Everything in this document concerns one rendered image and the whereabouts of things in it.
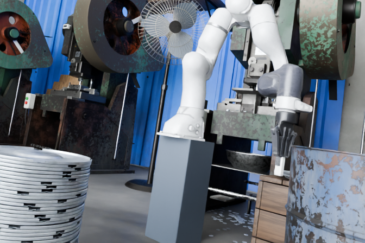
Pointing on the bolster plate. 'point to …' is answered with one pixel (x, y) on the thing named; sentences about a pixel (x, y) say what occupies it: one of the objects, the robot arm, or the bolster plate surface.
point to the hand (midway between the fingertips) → (279, 166)
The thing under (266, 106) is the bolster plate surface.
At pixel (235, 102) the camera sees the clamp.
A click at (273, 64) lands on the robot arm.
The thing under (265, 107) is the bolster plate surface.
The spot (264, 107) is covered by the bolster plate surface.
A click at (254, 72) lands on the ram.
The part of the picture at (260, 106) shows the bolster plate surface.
